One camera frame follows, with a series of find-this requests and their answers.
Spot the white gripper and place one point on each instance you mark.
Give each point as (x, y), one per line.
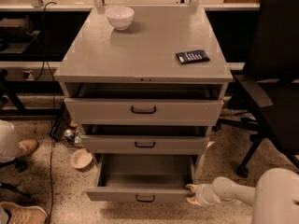
(199, 193)

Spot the grey bottom drawer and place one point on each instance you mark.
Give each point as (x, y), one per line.
(142, 178)

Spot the grey drawer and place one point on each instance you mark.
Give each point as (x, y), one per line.
(144, 112)
(138, 144)
(142, 178)

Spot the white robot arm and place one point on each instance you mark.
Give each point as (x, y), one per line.
(274, 199)

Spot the grey middle drawer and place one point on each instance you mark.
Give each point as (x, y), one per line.
(138, 144)

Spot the grey drawer cabinet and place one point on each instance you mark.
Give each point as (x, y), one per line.
(140, 63)

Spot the grey top drawer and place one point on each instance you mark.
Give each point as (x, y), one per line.
(144, 112)

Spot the small bowl on floor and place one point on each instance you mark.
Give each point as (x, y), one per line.
(81, 158)

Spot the drink can on floor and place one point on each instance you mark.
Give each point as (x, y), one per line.
(69, 135)

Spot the tan sneaker far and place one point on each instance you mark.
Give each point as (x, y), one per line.
(26, 147)

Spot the tan sneaker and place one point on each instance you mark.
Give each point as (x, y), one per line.
(26, 147)
(12, 213)

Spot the tan sneaker near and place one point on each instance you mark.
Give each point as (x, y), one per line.
(12, 213)

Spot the black office chair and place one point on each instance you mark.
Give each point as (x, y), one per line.
(267, 86)

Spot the light trouser leg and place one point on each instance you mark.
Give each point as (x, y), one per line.
(9, 147)

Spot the white bowl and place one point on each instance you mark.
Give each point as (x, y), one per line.
(120, 17)

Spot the wall power outlet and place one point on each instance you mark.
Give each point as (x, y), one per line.
(27, 75)

